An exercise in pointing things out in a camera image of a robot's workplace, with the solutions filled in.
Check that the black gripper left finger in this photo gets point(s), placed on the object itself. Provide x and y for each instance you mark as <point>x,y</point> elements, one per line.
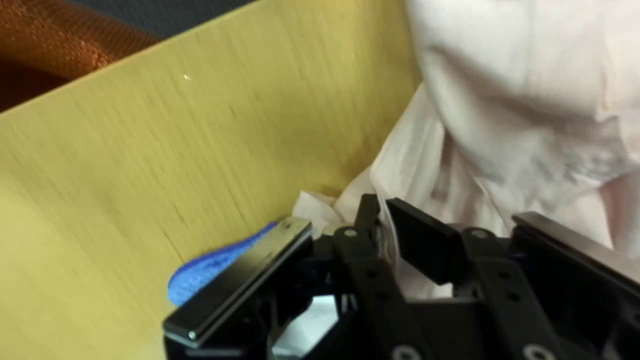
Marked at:
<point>232,287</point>

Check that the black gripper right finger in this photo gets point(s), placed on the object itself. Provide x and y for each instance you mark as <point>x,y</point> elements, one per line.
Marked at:
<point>567,292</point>

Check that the light pink printed shirt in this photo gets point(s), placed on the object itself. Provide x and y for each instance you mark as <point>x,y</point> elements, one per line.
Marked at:
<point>520,100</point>

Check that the blue cloth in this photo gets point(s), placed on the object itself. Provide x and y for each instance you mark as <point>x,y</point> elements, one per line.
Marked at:
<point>200,272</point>

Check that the orange chair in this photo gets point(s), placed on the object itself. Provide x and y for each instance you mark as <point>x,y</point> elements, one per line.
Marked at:
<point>60,41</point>

